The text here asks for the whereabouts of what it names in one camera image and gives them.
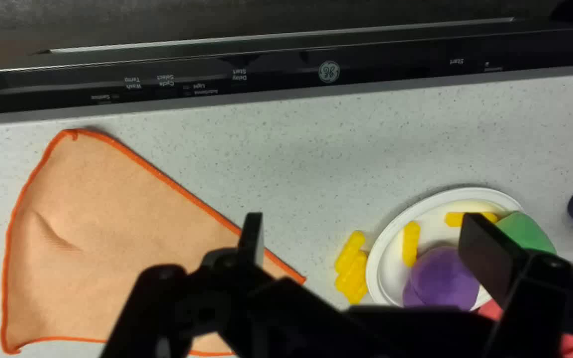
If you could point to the green toy food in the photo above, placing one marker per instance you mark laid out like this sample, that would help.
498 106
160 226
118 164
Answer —
528 232

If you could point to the purple toy food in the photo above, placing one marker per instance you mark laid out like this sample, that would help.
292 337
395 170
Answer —
439 280

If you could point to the black dishwasher control panel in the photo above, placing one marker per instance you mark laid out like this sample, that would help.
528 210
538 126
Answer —
268 71

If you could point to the white plate with toy food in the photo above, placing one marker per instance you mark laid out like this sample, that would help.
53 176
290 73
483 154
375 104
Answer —
433 206

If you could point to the orange microfiber towel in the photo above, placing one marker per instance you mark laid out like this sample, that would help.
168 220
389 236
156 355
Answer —
101 232

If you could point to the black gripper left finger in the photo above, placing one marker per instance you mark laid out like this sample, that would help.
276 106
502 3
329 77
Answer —
220 305

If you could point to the yellow toy fry piece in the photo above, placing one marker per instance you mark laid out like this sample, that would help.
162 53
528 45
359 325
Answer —
457 218
411 244

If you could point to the red cloth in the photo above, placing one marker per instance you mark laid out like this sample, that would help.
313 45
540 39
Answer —
490 311

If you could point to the yellow toy fries bundle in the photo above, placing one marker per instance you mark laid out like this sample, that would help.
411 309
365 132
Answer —
351 270

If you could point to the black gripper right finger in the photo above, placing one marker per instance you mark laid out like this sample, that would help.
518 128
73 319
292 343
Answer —
546 299

